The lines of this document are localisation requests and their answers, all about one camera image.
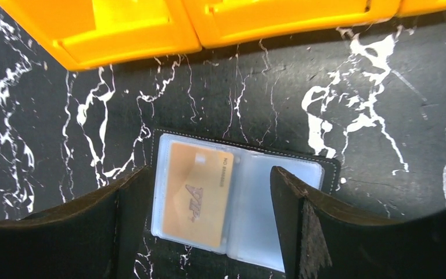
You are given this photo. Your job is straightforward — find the right yellow plastic bin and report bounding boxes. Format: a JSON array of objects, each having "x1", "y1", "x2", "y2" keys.
[{"x1": 396, "y1": 0, "x2": 446, "y2": 17}]

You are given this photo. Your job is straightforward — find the black leather card holder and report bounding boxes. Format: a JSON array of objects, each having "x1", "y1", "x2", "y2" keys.
[{"x1": 150, "y1": 128, "x2": 341, "y2": 271}]

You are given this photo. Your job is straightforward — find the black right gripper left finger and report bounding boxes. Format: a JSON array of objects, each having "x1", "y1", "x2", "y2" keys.
[{"x1": 0, "y1": 167, "x2": 154, "y2": 278}]

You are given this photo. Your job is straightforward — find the middle yellow plastic bin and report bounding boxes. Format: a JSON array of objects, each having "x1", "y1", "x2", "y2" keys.
[{"x1": 183, "y1": 0, "x2": 401, "y2": 48}]

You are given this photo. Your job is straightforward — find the left yellow plastic bin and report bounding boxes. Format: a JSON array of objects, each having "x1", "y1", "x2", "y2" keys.
[{"x1": 0, "y1": 0, "x2": 202, "y2": 71}]

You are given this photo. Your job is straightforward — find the yellow plastic bin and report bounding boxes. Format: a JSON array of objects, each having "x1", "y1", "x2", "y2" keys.
[
  {"x1": 396, "y1": 0, "x2": 446, "y2": 17},
  {"x1": 183, "y1": 0, "x2": 401, "y2": 48},
  {"x1": 0, "y1": 0, "x2": 202, "y2": 71}
]

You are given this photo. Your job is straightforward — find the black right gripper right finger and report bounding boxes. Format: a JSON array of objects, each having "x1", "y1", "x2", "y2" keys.
[{"x1": 270, "y1": 166, "x2": 446, "y2": 278}]

